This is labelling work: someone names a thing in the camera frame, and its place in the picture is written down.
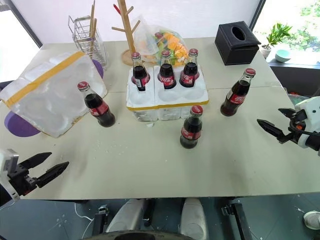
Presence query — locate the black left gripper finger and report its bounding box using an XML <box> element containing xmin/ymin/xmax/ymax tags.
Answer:
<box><xmin>36</xmin><ymin>161</ymin><xmax>70</xmax><ymax>189</ymax></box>
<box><xmin>18</xmin><ymin>152</ymin><xmax>53</xmax><ymax>171</ymax></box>

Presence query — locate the white floor cable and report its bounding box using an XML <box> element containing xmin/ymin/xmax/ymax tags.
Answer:
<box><xmin>74</xmin><ymin>201</ymin><xmax>95</xmax><ymax>240</ymax></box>

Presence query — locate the metal wire rack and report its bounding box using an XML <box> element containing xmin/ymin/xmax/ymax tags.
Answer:
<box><xmin>67</xmin><ymin>15</ymin><xmax>109</xmax><ymax>71</ymax></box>

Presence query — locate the wooden mug tree stand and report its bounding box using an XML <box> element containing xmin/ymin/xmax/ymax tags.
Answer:
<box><xmin>111</xmin><ymin>0</ymin><xmax>142</xmax><ymax>67</ymax></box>

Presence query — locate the white shoe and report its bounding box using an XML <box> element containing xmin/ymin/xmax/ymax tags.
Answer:
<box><xmin>302</xmin><ymin>210</ymin><xmax>320</xmax><ymax>230</ymax></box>

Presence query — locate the white foam lid yellow tape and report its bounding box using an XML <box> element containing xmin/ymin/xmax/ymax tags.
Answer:
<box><xmin>0</xmin><ymin>51</ymin><xmax>109</xmax><ymax>139</ymax></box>

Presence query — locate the glass cola bottle red cap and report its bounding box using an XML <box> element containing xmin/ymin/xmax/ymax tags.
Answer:
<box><xmin>179</xmin><ymin>104</ymin><xmax>204</xmax><ymax>150</ymax></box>
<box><xmin>220</xmin><ymin>67</ymin><xmax>257</xmax><ymax>118</ymax></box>
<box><xmin>130</xmin><ymin>51</ymin><xmax>151</xmax><ymax>92</ymax></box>
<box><xmin>179</xmin><ymin>48</ymin><xmax>201</xmax><ymax>89</ymax></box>
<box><xmin>76</xmin><ymin>81</ymin><xmax>117</xmax><ymax>129</ymax></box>
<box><xmin>157</xmin><ymin>49</ymin><xmax>178</xmax><ymax>90</ymax></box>

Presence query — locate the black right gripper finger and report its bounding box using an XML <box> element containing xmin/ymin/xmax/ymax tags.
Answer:
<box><xmin>278</xmin><ymin>107</ymin><xmax>298</xmax><ymax>119</ymax></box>
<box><xmin>256</xmin><ymin>119</ymin><xmax>293</xmax><ymax>144</ymax></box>

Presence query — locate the green potted plant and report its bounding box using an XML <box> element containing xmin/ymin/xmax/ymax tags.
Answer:
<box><xmin>259</xmin><ymin>22</ymin><xmax>294</xmax><ymax>60</ymax></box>

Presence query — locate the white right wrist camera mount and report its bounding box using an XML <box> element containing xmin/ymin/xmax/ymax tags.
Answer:
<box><xmin>294</xmin><ymin>95</ymin><xmax>320</xmax><ymax>149</ymax></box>

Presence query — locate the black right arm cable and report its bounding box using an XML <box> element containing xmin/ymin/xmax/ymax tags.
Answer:
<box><xmin>296</xmin><ymin>127</ymin><xmax>320</xmax><ymax>138</ymax></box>

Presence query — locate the black table leg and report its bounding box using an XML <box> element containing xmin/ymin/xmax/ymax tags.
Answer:
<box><xmin>91</xmin><ymin>204</ymin><xmax>110</xmax><ymax>240</ymax></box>
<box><xmin>220</xmin><ymin>203</ymin><xmax>254</xmax><ymax>240</ymax></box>

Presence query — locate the black leather tissue box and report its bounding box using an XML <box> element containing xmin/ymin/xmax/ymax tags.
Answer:
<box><xmin>214</xmin><ymin>20</ymin><xmax>262</xmax><ymax>67</ymax></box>

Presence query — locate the white foam bottle tray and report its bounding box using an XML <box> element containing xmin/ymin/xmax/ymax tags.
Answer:
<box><xmin>125</xmin><ymin>64</ymin><xmax>209</xmax><ymax>123</ymax></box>

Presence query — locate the wooden stick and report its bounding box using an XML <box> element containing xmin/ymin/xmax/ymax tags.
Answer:
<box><xmin>89</xmin><ymin>0</ymin><xmax>96</xmax><ymax>47</ymax></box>
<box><xmin>91</xmin><ymin>17</ymin><xmax>98</xmax><ymax>52</ymax></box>

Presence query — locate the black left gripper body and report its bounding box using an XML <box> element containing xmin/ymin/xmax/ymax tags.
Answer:
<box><xmin>6</xmin><ymin>162</ymin><xmax>40</xmax><ymax>198</ymax></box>

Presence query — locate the white rounded robot leg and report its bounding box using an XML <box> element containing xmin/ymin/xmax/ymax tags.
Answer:
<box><xmin>180</xmin><ymin>197</ymin><xmax>210</xmax><ymax>240</ymax></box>
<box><xmin>105</xmin><ymin>198</ymin><xmax>145</xmax><ymax>234</ymax></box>

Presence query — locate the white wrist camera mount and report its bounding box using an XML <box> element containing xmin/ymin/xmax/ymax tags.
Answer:
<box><xmin>294</xmin><ymin>95</ymin><xmax>320</xmax><ymax>149</ymax></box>
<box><xmin>0</xmin><ymin>148</ymin><xmax>21</xmax><ymax>202</ymax></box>

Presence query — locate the teal ceramic bowl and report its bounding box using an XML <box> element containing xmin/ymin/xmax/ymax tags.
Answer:
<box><xmin>275</xmin><ymin>49</ymin><xmax>292</xmax><ymax>64</ymax></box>

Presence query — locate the clear bag of colourful pieces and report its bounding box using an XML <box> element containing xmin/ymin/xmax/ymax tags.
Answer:
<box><xmin>132</xmin><ymin>15</ymin><xmax>189</xmax><ymax>69</ymax></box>

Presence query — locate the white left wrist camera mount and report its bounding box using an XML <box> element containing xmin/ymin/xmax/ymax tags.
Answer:
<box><xmin>0</xmin><ymin>148</ymin><xmax>21</xmax><ymax>202</ymax></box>

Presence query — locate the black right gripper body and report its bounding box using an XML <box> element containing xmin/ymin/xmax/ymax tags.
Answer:
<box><xmin>289</xmin><ymin>109</ymin><xmax>308</xmax><ymax>144</ymax></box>

